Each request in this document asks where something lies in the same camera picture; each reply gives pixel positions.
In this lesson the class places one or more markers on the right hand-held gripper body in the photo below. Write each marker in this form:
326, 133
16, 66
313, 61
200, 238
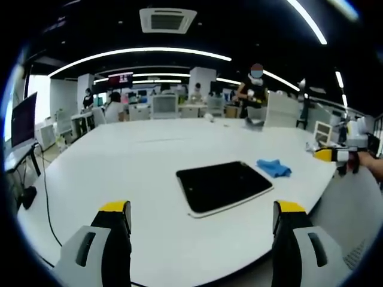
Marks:
348, 155

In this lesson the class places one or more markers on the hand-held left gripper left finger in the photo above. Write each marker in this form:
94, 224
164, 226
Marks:
89, 254

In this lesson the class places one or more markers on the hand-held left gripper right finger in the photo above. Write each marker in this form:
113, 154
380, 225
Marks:
302, 254

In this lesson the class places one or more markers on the blue cleaning cloth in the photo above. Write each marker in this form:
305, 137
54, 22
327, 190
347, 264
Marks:
273, 168

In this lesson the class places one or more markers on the white framed stand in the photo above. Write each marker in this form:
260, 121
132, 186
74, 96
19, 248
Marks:
323, 133

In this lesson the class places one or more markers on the dark object on table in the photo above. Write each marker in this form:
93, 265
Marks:
254, 123

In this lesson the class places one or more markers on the black floor box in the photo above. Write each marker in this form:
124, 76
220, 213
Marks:
29, 197

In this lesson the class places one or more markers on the white mesh office chair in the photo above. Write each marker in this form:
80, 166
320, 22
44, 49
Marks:
164, 107
215, 107

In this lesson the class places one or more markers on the grey side desk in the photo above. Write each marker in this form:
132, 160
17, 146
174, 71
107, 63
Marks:
21, 157

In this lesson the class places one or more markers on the small white object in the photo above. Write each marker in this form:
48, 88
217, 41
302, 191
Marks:
210, 118

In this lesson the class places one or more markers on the straight ceiling light strip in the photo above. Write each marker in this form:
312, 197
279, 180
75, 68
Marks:
308, 21

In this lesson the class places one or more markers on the black computer monitor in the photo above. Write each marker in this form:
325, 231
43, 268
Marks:
24, 121

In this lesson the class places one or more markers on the red display screen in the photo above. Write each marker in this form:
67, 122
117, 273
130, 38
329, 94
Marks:
120, 80

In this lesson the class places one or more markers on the long curved ceiling light strip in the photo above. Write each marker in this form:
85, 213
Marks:
134, 53

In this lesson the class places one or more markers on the white ceiling air conditioner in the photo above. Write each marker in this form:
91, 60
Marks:
167, 20

